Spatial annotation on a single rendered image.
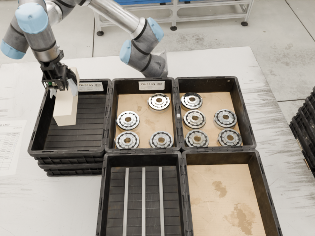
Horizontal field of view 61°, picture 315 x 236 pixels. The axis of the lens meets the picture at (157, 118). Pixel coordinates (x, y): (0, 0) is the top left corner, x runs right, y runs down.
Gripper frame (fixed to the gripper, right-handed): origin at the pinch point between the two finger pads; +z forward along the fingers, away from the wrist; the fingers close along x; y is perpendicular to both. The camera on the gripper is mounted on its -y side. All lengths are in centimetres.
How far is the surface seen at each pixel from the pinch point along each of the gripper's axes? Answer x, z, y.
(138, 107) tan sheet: 26.5, 26.0, -10.4
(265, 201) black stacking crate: 68, 19, 43
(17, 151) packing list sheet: -34, 39, 0
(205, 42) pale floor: 104, 110, -158
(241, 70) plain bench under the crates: 91, 39, -43
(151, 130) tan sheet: 31.0, 25.9, 3.7
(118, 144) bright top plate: 16.6, 22.9, 11.3
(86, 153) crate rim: 4.9, 16.4, 17.5
